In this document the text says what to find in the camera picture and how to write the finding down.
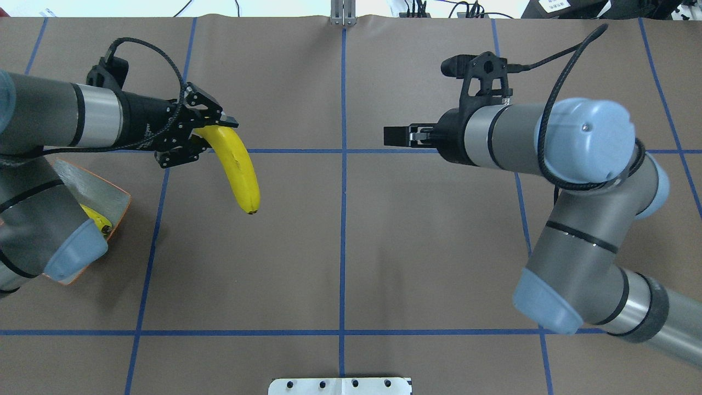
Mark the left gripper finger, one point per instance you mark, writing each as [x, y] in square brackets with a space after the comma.
[182, 153]
[199, 109]

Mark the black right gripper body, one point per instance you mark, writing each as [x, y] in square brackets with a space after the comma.
[452, 136]

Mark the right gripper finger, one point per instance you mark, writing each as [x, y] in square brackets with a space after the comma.
[411, 136]

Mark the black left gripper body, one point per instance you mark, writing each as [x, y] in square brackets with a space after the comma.
[143, 122]

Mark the large yellow banana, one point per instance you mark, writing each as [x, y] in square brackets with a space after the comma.
[236, 163]

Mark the yellow banana with dark tip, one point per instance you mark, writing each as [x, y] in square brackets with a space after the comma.
[104, 225]

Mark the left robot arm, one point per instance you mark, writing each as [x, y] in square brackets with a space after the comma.
[39, 112]

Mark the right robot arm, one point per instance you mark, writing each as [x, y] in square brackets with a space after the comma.
[571, 277]

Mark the grey square plate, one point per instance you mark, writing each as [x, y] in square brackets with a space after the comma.
[93, 192]

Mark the black box with label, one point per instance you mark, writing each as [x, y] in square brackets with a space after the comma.
[569, 10]

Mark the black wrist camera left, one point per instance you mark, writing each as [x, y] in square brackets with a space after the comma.
[108, 73]

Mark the aluminium frame post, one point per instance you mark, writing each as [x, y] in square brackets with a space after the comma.
[343, 13]

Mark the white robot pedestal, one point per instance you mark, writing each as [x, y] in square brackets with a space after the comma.
[342, 385]

